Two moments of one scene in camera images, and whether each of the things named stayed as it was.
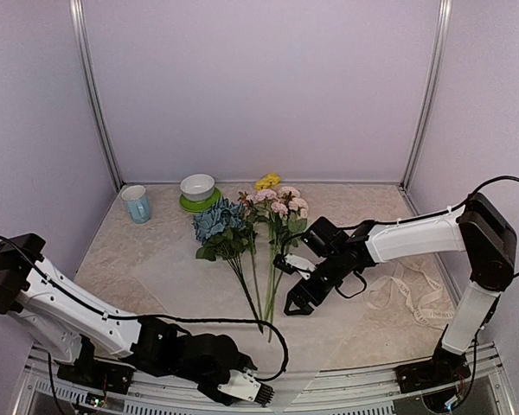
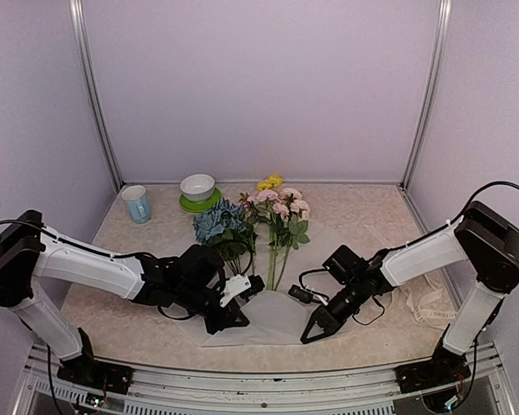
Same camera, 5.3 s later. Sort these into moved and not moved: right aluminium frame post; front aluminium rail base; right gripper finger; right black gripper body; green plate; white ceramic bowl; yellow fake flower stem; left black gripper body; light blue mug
Moved: right gripper finger; right black gripper body; left black gripper body
Not moved: light blue mug; white ceramic bowl; green plate; right aluminium frame post; front aluminium rail base; yellow fake flower stem
